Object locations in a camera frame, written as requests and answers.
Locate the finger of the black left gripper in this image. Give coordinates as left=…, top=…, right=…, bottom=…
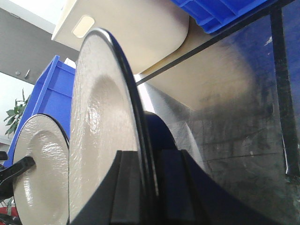
left=0, top=156, right=35, bottom=198

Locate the large blue plastic crate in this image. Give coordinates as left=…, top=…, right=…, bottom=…
left=172, top=0, right=274, bottom=34

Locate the beige plate black rim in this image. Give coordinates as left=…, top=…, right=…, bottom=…
left=68, top=28, right=158, bottom=225
left=13, top=114, right=69, bottom=225

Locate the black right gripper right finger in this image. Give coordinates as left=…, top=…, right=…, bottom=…
left=157, top=150, right=277, bottom=225

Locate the blue crate at left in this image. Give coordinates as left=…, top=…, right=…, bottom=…
left=4, top=55, right=75, bottom=167

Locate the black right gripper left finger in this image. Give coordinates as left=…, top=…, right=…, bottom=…
left=71, top=150, right=143, bottom=225

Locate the green potted plant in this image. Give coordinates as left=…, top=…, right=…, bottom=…
left=3, top=90, right=31, bottom=137

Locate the cream plastic bin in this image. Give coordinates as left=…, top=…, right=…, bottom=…
left=52, top=0, right=254, bottom=110

